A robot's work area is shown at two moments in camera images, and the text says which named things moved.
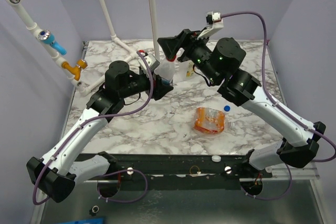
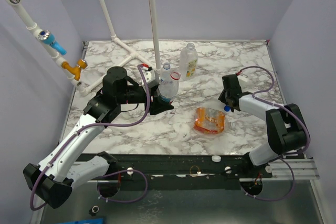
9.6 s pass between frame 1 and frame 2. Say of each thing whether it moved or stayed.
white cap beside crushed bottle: stayed
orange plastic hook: stayed
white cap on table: stayed
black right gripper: moved
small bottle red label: moved
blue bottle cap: stayed
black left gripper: moved
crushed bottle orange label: stayed
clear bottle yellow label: stayed
